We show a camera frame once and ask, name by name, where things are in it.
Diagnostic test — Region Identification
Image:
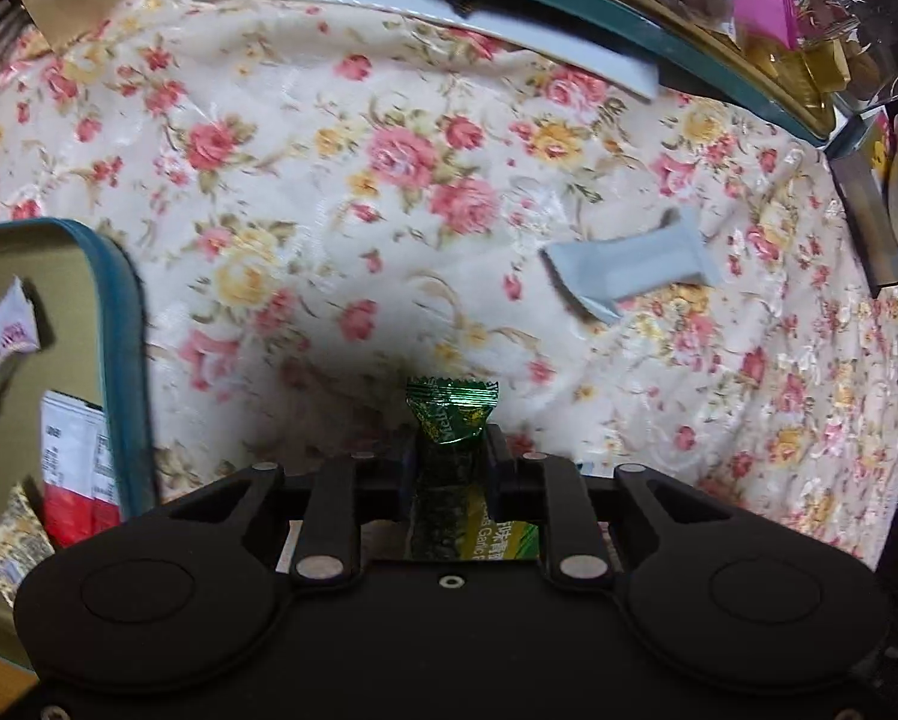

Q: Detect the floral tablecloth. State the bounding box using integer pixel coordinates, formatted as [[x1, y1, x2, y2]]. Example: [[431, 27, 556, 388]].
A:
[[0, 0, 898, 572]]

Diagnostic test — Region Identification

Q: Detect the green foil candy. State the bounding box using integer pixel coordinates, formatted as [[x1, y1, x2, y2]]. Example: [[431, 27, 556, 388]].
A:
[[405, 376, 500, 470]]

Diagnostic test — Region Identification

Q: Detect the cluster of gold wrapped candies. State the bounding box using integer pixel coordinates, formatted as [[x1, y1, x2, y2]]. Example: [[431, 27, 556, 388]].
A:
[[741, 36, 857, 112]]

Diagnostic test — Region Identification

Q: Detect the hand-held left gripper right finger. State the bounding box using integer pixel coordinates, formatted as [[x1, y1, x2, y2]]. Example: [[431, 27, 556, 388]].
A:
[[483, 424, 737, 587]]

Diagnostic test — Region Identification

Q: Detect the large teal tin of snacks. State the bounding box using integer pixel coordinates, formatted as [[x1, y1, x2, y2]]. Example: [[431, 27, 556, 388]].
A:
[[407, 0, 869, 145]]

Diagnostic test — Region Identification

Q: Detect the dark green snack packet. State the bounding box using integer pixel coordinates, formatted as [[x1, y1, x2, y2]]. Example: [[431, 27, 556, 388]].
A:
[[407, 457, 541, 565]]

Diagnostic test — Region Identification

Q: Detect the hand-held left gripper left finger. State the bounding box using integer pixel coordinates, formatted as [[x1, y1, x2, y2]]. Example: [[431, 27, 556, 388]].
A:
[[165, 429, 421, 587]]

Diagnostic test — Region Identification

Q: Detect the plain white grey snack packet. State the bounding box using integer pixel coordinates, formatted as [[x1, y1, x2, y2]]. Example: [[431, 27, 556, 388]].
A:
[[539, 208, 725, 326]]

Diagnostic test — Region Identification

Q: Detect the red and white sachet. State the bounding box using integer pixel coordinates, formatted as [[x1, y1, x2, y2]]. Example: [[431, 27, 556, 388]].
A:
[[39, 390, 124, 550]]

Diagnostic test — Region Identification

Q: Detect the teal tin tray gold inside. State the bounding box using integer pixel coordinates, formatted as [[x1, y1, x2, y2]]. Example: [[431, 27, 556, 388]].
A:
[[0, 217, 159, 616]]

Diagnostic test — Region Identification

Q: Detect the cream black patterned snack packet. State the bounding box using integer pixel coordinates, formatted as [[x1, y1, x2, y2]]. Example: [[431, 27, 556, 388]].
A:
[[0, 483, 57, 610]]

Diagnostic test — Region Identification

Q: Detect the clear plastic container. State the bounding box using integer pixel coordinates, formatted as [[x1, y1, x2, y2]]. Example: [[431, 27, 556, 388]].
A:
[[785, 0, 898, 115]]

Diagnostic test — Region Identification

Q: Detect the white sachet with red print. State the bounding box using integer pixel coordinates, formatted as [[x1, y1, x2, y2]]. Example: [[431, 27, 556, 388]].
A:
[[0, 276, 42, 422]]

